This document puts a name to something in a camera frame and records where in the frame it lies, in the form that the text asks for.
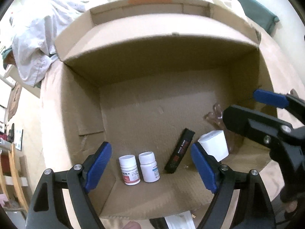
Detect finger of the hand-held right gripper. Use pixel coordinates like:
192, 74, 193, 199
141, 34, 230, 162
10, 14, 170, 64
222, 104, 295, 146
253, 89, 305, 120

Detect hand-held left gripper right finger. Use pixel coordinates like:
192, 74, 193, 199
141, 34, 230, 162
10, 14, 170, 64
191, 142, 277, 229

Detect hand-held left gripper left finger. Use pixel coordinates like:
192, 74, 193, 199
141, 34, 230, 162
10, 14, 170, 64
27, 141, 112, 229

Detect white charger plug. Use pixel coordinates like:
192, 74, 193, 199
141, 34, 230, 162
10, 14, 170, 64
198, 130, 230, 162

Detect white medicine bottle red label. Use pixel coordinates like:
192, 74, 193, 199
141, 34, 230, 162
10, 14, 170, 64
118, 155, 141, 186

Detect black rectangular case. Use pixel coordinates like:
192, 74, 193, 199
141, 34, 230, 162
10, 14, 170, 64
164, 128, 195, 174

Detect white medicine bottle blue label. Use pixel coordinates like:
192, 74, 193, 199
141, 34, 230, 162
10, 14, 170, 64
138, 151, 161, 183

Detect cardboard box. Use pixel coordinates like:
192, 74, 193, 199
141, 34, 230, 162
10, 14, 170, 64
39, 0, 278, 220

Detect wooden rack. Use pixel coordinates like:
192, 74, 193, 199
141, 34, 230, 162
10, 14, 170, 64
0, 143, 32, 210

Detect white bathroom scale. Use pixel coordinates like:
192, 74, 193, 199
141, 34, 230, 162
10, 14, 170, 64
13, 129, 24, 152

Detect green headboard cushion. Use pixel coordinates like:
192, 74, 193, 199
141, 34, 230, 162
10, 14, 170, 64
210, 0, 279, 32

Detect brown floor rug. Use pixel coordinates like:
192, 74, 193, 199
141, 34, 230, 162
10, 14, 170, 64
7, 82, 23, 121

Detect green cloth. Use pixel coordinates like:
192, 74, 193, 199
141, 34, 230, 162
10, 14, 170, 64
2, 46, 15, 68

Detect white printed duvet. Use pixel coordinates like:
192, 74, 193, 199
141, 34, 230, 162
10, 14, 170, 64
0, 0, 247, 89

